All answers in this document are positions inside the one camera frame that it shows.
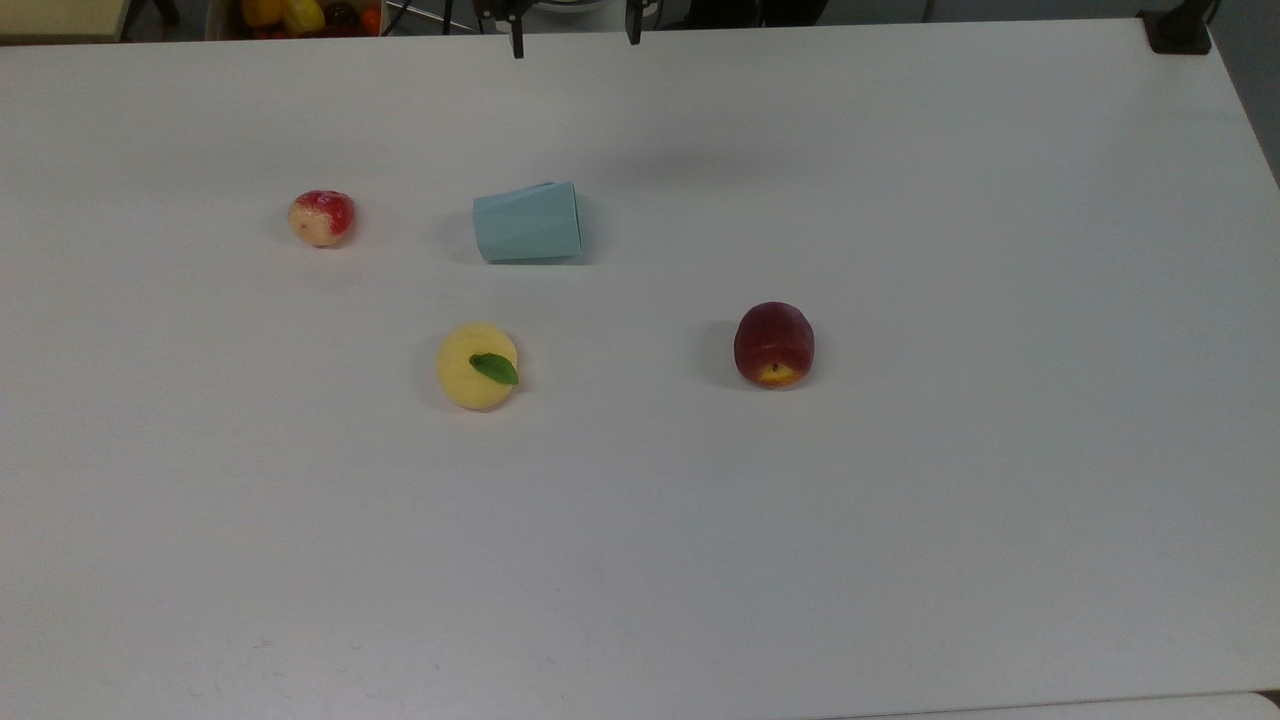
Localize light blue mug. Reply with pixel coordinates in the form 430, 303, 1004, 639
472, 181, 586, 265

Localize thin metal tripod legs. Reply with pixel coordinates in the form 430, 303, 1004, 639
384, 0, 483, 37

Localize dark object behind table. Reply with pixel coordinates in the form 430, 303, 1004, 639
680, 0, 831, 29

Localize yellow toy pepper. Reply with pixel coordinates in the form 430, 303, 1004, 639
240, 0, 327, 37

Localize small red yellow apple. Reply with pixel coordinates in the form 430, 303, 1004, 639
288, 189, 356, 249

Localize white box of toy fruit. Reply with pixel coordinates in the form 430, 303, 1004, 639
204, 0, 387, 42

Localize yellow toy fruit green leaf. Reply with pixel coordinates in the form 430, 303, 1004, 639
435, 321, 521, 412

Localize dark red apple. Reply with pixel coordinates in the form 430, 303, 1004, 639
733, 301, 816, 390

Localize beige wooden board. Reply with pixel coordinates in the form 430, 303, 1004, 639
0, 0, 133, 43

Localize black clamp mount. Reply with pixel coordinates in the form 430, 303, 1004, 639
1138, 0, 1223, 56

